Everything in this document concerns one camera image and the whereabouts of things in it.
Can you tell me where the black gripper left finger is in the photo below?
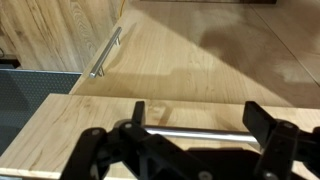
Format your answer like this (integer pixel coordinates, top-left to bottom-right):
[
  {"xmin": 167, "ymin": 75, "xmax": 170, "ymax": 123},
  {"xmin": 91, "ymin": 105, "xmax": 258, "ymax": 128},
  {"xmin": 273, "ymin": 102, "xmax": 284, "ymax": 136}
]
[{"xmin": 59, "ymin": 100, "xmax": 214, "ymax": 180}]

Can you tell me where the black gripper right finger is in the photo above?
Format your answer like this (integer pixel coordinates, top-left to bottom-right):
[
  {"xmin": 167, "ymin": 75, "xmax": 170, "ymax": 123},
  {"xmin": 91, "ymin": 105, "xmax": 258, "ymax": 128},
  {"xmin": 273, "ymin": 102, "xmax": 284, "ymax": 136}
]
[{"xmin": 242, "ymin": 100, "xmax": 320, "ymax": 180}]

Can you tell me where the silver bar drawer handle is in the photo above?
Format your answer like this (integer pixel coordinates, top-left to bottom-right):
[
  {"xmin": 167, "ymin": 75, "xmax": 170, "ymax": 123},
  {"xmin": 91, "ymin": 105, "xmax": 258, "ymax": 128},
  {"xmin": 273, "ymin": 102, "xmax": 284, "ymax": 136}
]
[
  {"xmin": 143, "ymin": 124, "xmax": 262, "ymax": 145},
  {"xmin": 88, "ymin": 26, "xmax": 123, "ymax": 80}
]

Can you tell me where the wooden drawer with cutlery tray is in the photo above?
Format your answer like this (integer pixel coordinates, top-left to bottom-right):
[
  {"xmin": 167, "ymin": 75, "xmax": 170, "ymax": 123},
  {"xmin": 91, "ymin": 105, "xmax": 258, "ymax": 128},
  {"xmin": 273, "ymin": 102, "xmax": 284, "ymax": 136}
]
[{"xmin": 0, "ymin": 93, "xmax": 320, "ymax": 180}]

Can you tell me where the grey perforated mat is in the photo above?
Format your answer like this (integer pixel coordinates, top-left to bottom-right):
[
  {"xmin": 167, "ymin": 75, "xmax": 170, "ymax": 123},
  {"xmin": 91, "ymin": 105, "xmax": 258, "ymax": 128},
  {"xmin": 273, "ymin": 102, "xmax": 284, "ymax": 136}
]
[{"xmin": 0, "ymin": 68, "xmax": 83, "ymax": 156}]

